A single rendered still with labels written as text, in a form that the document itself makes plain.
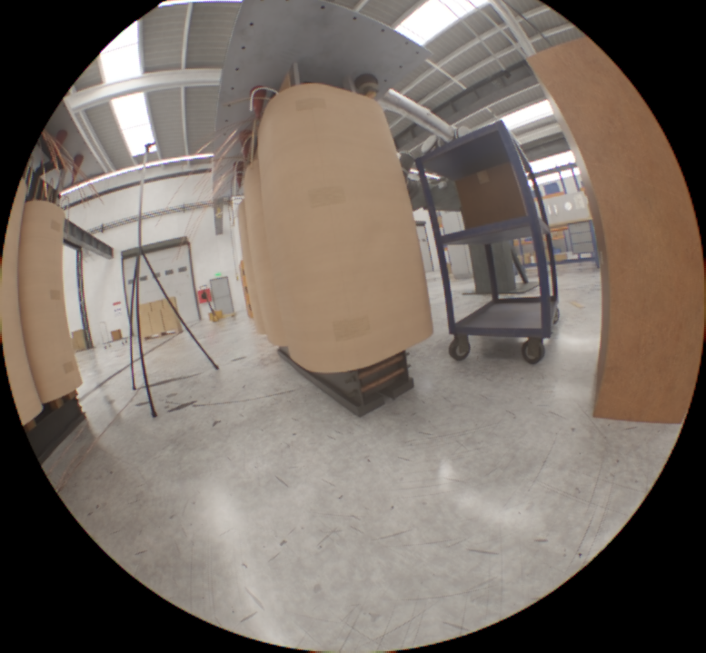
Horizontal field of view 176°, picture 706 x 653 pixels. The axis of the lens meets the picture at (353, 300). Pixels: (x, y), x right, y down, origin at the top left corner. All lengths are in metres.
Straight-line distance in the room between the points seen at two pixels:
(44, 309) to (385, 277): 1.51
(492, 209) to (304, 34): 1.05
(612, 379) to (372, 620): 0.64
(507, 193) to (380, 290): 0.75
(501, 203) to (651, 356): 0.82
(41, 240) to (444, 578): 1.74
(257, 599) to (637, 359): 0.83
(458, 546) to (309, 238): 0.69
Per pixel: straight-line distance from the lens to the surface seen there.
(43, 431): 1.47
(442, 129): 1.87
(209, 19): 10.51
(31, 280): 1.46
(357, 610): 0.43
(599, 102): 0.69
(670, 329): 0.66
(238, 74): 1.15
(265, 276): 1.00
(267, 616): 0.47
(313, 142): 0.66
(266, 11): 1.00
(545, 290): 0.85
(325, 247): 0.55
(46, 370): 1.42
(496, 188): 1.11
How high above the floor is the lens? 0.42
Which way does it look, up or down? 5 degrees down
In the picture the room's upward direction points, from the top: 11 degrees counter-clockwise
